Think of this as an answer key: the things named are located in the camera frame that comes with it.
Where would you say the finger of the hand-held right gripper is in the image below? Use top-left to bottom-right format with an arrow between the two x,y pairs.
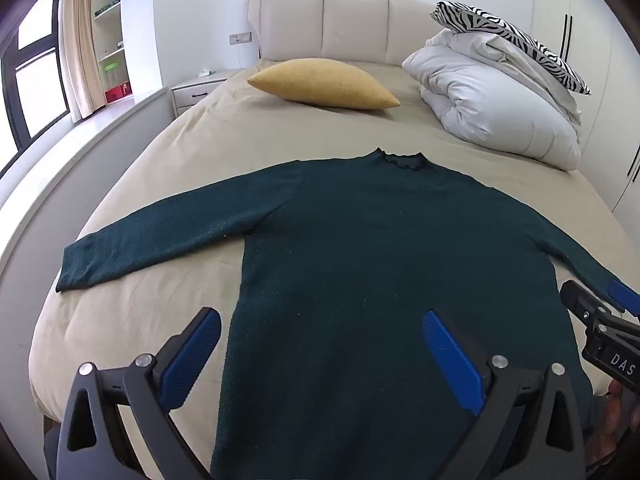
560,280 -> 613,331
607,280 -> 640,318

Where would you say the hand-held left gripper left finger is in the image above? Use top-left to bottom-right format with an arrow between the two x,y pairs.
56,306 -> 222,480

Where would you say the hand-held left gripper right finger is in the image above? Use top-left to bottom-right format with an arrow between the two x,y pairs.
421,309 -> 593,480

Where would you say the dark green sweater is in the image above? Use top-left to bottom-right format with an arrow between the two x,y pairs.
56,147 -> 626,480

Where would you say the person's right hand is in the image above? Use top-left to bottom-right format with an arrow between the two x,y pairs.
589,382 -> 640,476

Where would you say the beige bed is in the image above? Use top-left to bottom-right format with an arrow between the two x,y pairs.
27,57 -> 631,480

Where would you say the white folded duvet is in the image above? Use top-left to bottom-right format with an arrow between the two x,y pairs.
401,30 -> 583,171

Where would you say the white window ledge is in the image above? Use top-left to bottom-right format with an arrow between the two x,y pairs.
0,85 -> 173,281

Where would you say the white wardrobe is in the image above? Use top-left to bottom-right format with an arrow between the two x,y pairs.
530,0 -> 640,241

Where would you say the white nightstand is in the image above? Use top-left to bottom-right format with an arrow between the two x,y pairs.
171,69 -> 233,118

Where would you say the red box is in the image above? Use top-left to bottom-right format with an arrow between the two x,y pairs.
104,82 -> 132,104

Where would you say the zebra striped pillow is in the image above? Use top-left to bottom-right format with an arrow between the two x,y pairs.
431,1 -> 592,96

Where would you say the yellow pillow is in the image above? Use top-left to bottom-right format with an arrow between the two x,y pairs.
246,58 -> 401,110

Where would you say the black framed window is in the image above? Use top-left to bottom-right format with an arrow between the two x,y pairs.
0,0 -> 71,176

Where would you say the beige curtain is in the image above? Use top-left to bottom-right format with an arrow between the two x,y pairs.
59,0 -> 108,123

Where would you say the beige padded headboard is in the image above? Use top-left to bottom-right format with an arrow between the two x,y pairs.
247,0 -> 468,68

